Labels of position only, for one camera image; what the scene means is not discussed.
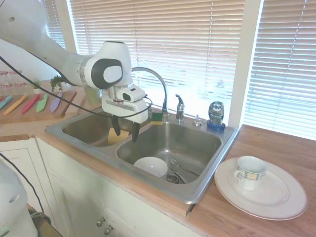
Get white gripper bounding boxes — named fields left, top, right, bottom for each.
left=101, top=85, right=149, bottom=143

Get chrome faucet handle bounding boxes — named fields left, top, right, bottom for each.
left=174, top=93, right=186, bottom=121

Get chrome gooseneck faucet spout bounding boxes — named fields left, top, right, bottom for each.
left=131, top=66, right=170, bottom=117

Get yellow green sponge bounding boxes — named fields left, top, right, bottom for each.
left=150, top=111, right=165, bottom=125

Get white bowl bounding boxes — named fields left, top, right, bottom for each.
left=133, top=157, right=168, bottom=178

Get metal fork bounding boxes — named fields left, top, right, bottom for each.
left=169, top=158, right=198, bottom=175

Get metal spoon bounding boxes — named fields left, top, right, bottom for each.
left=169, top=164, right=186, bottom=185

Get stainless steel double sink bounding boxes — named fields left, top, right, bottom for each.
left=44, top=108, right=239, bottom=205

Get metal drain strainer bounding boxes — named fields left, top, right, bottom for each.
left=165, top=173, right=186, bottom=185

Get purple knife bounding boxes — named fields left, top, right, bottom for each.
left=50, top=92, right=63, bottom=113

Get white base cabinets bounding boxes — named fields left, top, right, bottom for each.
left=0, top=137, right=193, bottom=237

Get small potted plant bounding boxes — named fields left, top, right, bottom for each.
left=49, top=75, right=66, bottom=92
left=32, top=78, right=42, bottom=94

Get green knife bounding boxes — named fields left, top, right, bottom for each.
left=36, top=93, right=49, bottom=114

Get blue Dawn dish soap bottle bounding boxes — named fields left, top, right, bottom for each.
left=206, top=100, right=227, bottom=133

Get red knife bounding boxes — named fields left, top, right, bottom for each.
left=21, top=93, right=40, bottom=115

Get wide white window blind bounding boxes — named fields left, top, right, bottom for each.
left=70, top=0, right=245, bottom=119

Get yellow knife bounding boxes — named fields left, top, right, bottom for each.
left=3, top=94, right=29, bottom=116

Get teal knife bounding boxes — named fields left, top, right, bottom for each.
left=0, top=95, right=12, bottom=111

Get red checkered lid jar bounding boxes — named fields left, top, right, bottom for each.
left=0, top=70, right=24, bottom=78
left=0, top=82, right=28, bottom=89

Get narrow white window blind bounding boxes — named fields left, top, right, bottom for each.
left=43, top=0, right=67, bottom=50

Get white patterned teacup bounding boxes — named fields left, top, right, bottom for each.
left=233, top=156, right=268, bottom=191

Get white dinner plate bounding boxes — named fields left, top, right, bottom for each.
left=214, top=157, right=309, bottom=221

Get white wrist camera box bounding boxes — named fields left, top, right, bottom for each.
left=121, top=83, right=147, bottom=102

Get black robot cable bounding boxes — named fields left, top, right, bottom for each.
left=0, top=55, right=154, bottom=118

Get thin black cable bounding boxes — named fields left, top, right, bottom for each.
left=0, top=152, right=45, bottom=214

